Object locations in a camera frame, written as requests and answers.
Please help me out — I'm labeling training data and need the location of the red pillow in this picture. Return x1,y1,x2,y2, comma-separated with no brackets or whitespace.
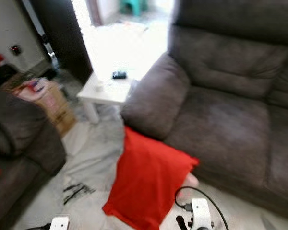
102,126,200,230

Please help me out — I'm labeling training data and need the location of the grey-brown fabric sofa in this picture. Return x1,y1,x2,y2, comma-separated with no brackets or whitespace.
120,0,288,216

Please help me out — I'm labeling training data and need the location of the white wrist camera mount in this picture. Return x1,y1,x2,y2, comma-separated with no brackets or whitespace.
50,216,70,230
191,198,213,230

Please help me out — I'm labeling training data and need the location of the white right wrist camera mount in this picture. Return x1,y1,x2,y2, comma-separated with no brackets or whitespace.
191,198,213,230

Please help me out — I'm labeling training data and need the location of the white side table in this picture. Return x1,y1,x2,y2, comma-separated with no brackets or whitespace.
77,72,135,124

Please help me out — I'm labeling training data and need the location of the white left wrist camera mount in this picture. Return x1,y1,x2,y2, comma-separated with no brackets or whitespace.
50,216,70,230

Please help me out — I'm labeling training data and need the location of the silver door frame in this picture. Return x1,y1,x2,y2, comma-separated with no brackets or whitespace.
19,0,58,68

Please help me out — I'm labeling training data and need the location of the black handheld device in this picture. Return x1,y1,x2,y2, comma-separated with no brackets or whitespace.
112,71,127,80

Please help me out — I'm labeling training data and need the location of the pink soft cushion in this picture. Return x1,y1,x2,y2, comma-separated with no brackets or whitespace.
185,172,200,188

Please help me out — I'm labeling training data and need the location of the teal plastic stool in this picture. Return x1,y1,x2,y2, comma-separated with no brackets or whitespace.
119,0,148,15

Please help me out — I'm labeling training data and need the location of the plain brown cardboard box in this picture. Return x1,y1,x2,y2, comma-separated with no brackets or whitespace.
41,85,75,136

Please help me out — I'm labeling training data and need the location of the dark brown fabric sofa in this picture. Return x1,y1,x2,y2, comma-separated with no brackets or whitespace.
0,90,67,230

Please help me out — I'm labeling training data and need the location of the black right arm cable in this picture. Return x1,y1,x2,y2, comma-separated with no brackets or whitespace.
174,186,231,230

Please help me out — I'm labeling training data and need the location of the cardboard box with red tape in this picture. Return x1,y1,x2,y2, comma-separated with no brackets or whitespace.
14,79,56,102

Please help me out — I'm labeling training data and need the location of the dark curtain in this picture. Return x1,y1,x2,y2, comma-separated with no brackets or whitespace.
29,0,92,82

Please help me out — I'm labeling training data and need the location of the black bag strap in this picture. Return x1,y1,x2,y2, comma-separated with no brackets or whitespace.
0,119,21,160

